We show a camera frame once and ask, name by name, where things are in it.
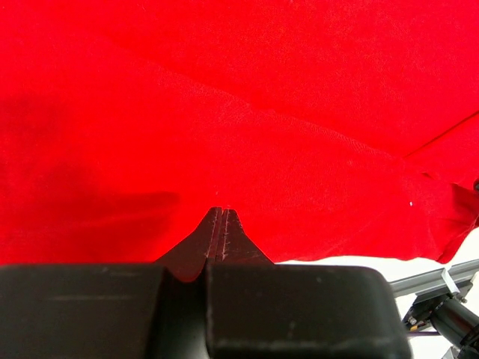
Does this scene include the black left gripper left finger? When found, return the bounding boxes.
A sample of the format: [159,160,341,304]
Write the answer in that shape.
[1,208,222,358]

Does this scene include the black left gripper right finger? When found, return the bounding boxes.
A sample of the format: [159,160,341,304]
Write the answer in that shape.
[205,209,412,358]

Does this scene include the red t shirt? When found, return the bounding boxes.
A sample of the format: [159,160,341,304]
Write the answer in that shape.
[1,1,478,263]

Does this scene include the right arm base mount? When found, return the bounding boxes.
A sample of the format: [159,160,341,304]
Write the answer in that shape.
[403,289,478,358]

